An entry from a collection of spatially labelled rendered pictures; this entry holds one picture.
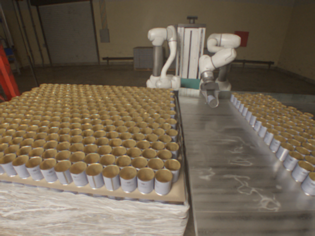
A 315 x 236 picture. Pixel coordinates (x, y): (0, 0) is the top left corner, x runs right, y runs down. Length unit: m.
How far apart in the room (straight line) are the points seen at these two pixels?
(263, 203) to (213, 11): 9.48
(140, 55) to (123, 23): 2.52
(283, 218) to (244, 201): 0.15
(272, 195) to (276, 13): 10.65
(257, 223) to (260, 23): 10.37
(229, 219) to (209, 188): 0.14
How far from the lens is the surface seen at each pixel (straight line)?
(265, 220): 0.76
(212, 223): 0.67
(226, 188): 0.78
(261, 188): 0.85
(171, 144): 0.80
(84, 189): 0.74
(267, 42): 11.01
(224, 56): 1.25
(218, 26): 9.87
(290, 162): 0.99
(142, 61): 7.99
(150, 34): 1.85
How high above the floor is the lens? 1.66
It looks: 29 degrees down
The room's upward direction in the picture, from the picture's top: straight up
